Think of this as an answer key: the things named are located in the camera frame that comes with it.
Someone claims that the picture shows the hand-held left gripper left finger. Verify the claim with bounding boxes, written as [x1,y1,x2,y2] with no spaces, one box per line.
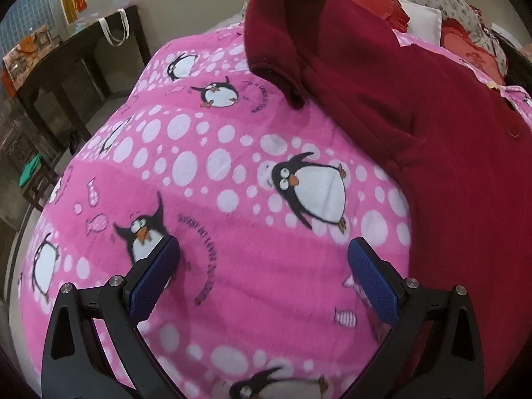
[42,236,184,399]

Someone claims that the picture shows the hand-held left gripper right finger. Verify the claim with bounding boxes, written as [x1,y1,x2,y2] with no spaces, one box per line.
[347,237,487,399]

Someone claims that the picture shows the dark red garment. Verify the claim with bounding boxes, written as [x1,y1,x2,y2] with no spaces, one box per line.
[243,0,532,399]

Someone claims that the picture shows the pink penguin print blanket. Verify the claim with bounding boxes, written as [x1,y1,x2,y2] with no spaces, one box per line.
[19,19,532,399]

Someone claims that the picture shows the green cloth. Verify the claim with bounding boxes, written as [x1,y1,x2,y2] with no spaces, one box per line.
[17,154,42,188]

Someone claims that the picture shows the dark wooden table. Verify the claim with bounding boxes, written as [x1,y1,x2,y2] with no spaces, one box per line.
[2,5,152,212]

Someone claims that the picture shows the small red pillow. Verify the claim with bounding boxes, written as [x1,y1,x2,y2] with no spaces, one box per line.
[441,19,505,84]

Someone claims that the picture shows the dark headboard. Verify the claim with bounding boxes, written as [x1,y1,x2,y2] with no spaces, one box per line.
[492,29,532,92]

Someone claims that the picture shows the orange printed box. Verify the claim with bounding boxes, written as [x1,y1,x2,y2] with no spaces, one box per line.
[2,25,55,88]

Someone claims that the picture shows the white pillow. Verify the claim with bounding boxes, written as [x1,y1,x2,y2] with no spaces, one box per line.
[393,0,443,46]

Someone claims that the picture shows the white bag handles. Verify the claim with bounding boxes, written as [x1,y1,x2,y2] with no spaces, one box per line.
[97,8,131,46]

